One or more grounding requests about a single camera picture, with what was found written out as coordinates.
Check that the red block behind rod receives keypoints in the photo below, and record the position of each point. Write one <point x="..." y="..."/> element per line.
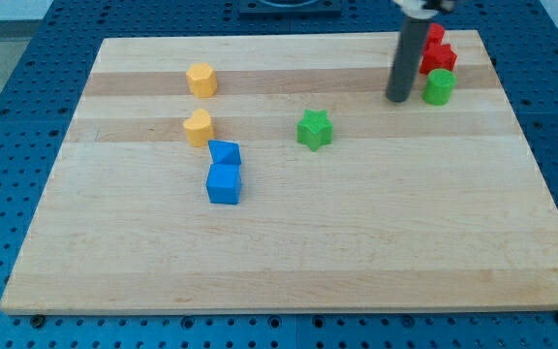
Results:
<point x="435" y="35"/>

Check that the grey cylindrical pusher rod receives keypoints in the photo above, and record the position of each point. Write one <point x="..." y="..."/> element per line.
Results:
<point x="405" y="65"/>

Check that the green star block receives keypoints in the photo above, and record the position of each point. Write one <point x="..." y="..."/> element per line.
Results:
<point x="314" y="129"/>

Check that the yellow hexagon block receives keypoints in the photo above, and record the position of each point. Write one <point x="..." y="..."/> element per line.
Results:
<point x="202" y="81"/>

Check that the white rod mount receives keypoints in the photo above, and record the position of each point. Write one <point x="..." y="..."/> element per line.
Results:
<point x="425" y="8"/>

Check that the green cylinder block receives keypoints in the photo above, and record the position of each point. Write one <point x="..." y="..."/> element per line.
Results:
<point x="439" y="86"/>

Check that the blue triangle block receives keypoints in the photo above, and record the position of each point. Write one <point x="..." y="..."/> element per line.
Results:
<point x="225" y="153"/>

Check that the yellow heart block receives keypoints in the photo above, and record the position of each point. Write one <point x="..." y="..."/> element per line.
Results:
<point x="199" y="129"/>

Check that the red star block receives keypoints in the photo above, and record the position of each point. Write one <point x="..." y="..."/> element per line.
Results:
<point x="437" y="56"/>

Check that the blue cube block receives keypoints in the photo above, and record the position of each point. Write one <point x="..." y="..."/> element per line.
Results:
<point x="223" y="184"/>

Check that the wooden board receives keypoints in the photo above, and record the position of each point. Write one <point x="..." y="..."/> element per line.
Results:
<point x="411" y="208"/>

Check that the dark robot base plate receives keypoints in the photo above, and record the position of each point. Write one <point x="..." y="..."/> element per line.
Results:
<point x="289" y="7"/>

